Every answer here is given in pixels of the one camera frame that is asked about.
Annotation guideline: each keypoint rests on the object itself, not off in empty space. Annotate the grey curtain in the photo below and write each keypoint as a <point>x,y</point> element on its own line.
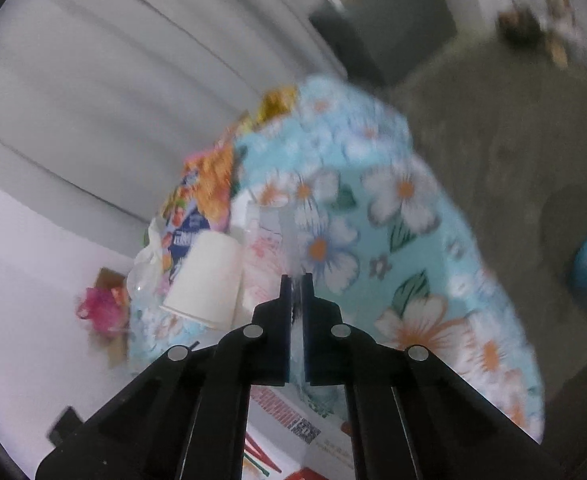
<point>123,85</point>

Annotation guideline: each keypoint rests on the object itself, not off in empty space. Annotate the pink plastic bag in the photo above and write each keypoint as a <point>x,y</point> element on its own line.
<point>98,307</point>

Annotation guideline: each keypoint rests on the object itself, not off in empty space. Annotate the blue floral blanket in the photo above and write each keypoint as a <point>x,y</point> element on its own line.
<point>413,260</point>

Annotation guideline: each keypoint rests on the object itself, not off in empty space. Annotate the small black object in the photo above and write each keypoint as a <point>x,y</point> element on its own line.
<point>65,424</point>

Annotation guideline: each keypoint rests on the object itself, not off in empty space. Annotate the white printed carton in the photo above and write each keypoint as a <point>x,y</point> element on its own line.
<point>283,440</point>

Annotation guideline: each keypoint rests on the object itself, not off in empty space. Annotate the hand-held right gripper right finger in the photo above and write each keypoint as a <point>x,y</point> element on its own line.
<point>309,330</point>

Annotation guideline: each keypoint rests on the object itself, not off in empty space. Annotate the grey cabinet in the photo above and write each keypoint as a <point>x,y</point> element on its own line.
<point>393,30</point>

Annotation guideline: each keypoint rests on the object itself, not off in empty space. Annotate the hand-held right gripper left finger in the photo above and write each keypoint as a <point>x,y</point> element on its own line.
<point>284,330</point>

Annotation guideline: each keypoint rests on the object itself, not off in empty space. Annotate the pink snack packet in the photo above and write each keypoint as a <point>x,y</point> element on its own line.
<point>193,220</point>

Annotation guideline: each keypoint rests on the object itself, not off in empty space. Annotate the orange yellow packet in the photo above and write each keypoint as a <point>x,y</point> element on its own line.
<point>273,105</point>

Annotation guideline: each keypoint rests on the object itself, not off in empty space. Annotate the crumpled clear plastic bag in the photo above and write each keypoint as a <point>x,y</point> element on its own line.
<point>143,270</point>

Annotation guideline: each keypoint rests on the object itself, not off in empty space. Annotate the white paper cup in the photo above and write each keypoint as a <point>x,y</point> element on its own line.
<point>203,280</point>

